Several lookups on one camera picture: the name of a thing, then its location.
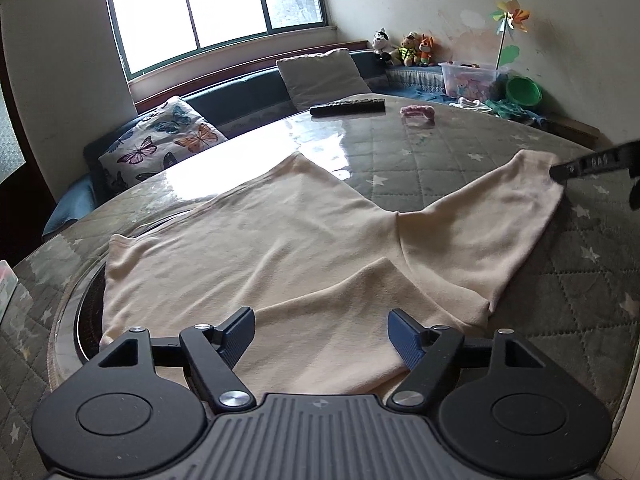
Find cream sweatshirt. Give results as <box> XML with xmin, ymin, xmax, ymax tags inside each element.
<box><xmin>102</xmin><ymin>151</ymin><xmax>563</xmax><ymax>396</ymax></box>

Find crumpled clothes on bench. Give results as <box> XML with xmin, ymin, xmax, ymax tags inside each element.
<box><xmin>449</xmin><ymin>96</ymin><xmax>544</xmax><ymax>128</ymax></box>

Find green plastic bowl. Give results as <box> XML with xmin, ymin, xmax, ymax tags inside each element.
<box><xmin>506</xmin><ymin>76</ymin><xmax>542</xmax><ymax>108</ymax></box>

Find black round induction cooktop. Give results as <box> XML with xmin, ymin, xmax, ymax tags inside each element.
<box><xmin>74</xmin><ymin>263</ymin><xmax>106</xmax><ymax>364</ymax></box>

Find quilted star table cover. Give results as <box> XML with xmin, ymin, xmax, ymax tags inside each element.
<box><xmin>1</xmin><ymin>98</ymin><xmax>639</xmax><ymax>479</ymax></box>

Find clear plastic storage box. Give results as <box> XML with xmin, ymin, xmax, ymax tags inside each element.
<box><xmin>439</xmin><ymin>62</ymin><xmax>508</xmax><ymax>102</ymax></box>

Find colourful paper pinwheel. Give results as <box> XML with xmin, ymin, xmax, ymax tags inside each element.
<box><xmin>491</xmin><ymin>0</ymin><xmax>530</xmax><ymax>68</ymax></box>

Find pink hair scrunchie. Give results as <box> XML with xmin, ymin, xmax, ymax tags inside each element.
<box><xmin>399</xmin><ymin>104</ymin><xmax>435</xmax><ymax>125</ymax></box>

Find tissue box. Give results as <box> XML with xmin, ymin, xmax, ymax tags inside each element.
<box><xmin>0</xmin><ymin>260</ymin><xmax>18</xmax><ymax>321</ymax></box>

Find butterfly print pillow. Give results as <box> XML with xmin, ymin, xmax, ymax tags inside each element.
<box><xmin>99</xmin><ymin>96</ymin><xmax>227</xmax><ymax>193</ymax></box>

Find orange plush toy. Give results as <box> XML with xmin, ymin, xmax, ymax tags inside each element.
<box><xmin>416</xmin><ymin>35</ymin><xmax>434</xmax><ymax>67</ymax></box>

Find yellow plush toy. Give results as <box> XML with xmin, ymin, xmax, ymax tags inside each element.
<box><xmin>398</xmin><ymin>32</ymin><xmax>423</xmax><ymax>66</ymax></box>

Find blue sofa bench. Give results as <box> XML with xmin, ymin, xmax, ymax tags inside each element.
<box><xmin>41</xmin><ymin>46</ymin><xmax>551</xmax><ymax>239</ymax></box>

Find black remote control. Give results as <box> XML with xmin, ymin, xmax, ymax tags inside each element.
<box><xmin>309</xmin><ymin>98</ymin><xmax>386</xmax><ymax>118</ymax></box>

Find black white plush toy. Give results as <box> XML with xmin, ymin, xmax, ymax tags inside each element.
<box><xmin>371</xmin><ymin>27</ymin><xmax>396</xmax><ymax>66</ymax></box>

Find gray square pillow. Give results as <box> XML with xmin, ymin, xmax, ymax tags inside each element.
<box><xmin>276</xmin><ymin>48</ymin><xmax>370</xmax><ymax>112</ymax></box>

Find green framed window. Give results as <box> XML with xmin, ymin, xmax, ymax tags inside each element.
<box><xmin>107</xmin><ymin>0</ymin><xmax>326</xmax><ymax>79</ymax></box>

